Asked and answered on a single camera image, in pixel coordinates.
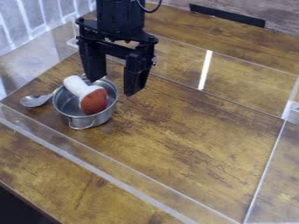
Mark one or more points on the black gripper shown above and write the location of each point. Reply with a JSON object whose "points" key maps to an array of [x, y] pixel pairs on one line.
{"points": [[98, 42]]}

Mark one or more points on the small steel pot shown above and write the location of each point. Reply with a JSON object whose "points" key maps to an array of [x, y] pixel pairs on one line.
{"points": [[66, 103]]}

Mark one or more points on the green handled metal spoon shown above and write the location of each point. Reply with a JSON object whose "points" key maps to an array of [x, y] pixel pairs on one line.
{"points": [[34, 100]]}

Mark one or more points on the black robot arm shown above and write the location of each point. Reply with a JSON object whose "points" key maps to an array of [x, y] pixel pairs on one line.
{"points": [[119, 14]]}

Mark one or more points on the white red toy mushroom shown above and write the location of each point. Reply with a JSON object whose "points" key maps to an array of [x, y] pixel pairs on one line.
{"points": [[93, 96]]}

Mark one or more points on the black bar on table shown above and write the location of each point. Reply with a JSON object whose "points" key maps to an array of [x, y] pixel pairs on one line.
{"points": [[247, 20]]}

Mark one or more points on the clear acrylic enclosure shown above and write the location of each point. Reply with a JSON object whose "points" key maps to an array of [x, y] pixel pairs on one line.
{"points": [[201, 150]]}

